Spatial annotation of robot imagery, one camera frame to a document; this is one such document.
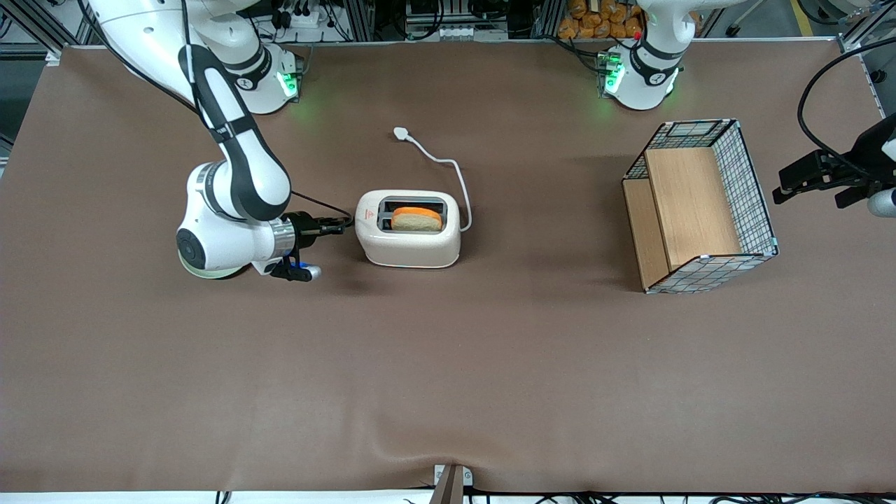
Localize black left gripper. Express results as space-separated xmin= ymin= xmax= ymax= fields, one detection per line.
xmin=773 ymin=115 xmax=896 ymax=209

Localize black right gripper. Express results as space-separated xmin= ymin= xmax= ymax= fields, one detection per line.
xmin=283 ymin=211 xmax=353 ymax=262

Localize cream white two-slot toaster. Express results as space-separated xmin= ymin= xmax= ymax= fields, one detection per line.
xmin=354 ymin=189 xmax=463 ymax=269

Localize toast slice with orange crust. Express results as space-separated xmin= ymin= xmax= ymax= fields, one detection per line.
xmin=391 ymin=206 xmax=444 ymax=232

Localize pale green round plate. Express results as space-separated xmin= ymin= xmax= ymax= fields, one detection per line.
xmin=178 ymin=262 xmax=247 ymax=281

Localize light wooden step shelf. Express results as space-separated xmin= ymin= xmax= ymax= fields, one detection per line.
xmin=623 ymin=147 xmax=743 ymax=289

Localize brown table mat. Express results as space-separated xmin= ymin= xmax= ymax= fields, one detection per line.
xmin=0 ymin=38 xmax=896 ymax=494

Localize white power strip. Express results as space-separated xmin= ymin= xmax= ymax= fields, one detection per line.
xmin=279 ymin=6 xmax=330 ymax=29

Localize pile of orange bread rolls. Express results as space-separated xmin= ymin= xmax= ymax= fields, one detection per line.
xmin=558 ymin=0 xmax=645 ymax=40

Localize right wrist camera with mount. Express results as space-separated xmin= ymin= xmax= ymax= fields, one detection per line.
xmin=269 ymin=258 xmax=324 ymax=282

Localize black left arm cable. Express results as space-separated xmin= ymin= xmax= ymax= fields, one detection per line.
xmin=798 ymin=36 xmax=896 ymax=176

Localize black wire mesh basket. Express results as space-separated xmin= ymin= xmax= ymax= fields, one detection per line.
xmin=622 ymin=118 xmax=780 ymax=295

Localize white toaster power cable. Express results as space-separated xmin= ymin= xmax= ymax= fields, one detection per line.
xmin=393 ymin=126 xmax=473 ymax=232

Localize wire basket with wooden shelf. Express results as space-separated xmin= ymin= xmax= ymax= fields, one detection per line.
xmin=623 ymin=119 xmax=778 ymax=295

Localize aluminium frame post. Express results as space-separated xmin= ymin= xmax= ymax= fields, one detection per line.
xmin=343 ymin=0 xmax=376 ymax=41
xmin=532 ymin=0 xmax=562 ymax=39

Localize metal table edge bracket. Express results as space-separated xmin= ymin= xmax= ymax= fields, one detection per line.
xmin=433 ymin=464 xmax=474 ymax=504

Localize brown camera stand post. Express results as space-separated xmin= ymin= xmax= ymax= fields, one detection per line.
xmin=428 ymin=465 xmax=464 ymax=504

